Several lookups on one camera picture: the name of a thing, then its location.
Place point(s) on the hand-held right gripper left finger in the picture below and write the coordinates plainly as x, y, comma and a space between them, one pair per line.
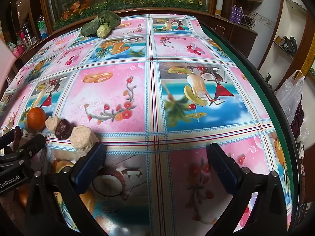
89, 167

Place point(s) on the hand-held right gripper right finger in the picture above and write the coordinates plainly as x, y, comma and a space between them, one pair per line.
221, 167

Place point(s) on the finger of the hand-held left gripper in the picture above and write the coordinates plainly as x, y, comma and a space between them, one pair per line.
6, 137
29, 147

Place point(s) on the dark red date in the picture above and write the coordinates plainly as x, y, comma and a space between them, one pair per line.
17, 133
62, 130

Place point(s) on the orange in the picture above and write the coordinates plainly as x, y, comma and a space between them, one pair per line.
36, 118

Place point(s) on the beige cake piece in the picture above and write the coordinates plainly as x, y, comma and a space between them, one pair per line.
52, 123
82, 139

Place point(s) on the printed plastic tablecloth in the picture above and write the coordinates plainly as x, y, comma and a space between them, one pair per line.
147, 103

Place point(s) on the pink container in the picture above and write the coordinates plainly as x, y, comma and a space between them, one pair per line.
17, 51

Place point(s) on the dark red cloth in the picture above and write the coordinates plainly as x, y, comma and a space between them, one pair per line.
296, 120

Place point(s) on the clear plastic bag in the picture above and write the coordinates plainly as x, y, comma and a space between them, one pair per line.
290, 95

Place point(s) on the steel thermos flask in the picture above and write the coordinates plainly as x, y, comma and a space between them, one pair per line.
27, 33

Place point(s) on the green label plastic bottle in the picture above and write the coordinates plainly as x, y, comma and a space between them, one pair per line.
42, 27

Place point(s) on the low wooden cabinet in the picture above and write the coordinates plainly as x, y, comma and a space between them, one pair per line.
236, 35

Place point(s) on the wooden display shelf unit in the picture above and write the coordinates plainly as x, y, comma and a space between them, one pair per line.
32, 5

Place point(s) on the black bag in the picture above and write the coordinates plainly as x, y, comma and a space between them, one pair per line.
291, 44

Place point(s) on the green bok choy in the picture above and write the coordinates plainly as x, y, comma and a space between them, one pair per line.
101, 23

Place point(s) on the purple bottle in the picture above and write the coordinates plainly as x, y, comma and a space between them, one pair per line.
240, 16
233, 14

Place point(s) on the wooden corner shelf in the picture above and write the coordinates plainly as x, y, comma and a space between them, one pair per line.
308, 41

